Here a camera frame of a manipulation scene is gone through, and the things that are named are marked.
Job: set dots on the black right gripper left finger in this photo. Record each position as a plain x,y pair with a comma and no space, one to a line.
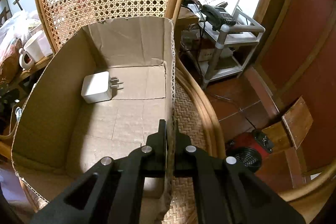
110,191

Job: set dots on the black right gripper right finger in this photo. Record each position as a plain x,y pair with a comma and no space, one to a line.
226,191

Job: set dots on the brown cardboard box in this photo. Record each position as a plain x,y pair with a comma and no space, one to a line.
59,136

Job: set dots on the white power adapter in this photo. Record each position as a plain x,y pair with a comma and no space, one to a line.
99,87

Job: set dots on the red black fan heater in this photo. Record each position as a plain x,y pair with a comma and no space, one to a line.
250,148

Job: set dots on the white metal shelf rack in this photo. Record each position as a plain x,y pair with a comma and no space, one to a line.
222,53

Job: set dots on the wooden side table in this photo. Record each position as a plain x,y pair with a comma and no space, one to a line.
21,77

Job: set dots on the pink tissue box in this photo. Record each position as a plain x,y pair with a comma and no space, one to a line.
44,43

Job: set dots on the cream mug front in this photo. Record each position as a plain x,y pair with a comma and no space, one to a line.
31,52

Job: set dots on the black desk telephone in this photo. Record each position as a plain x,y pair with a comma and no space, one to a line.
217,16

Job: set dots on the rattan cane chair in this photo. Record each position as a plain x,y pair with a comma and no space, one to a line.
194,116

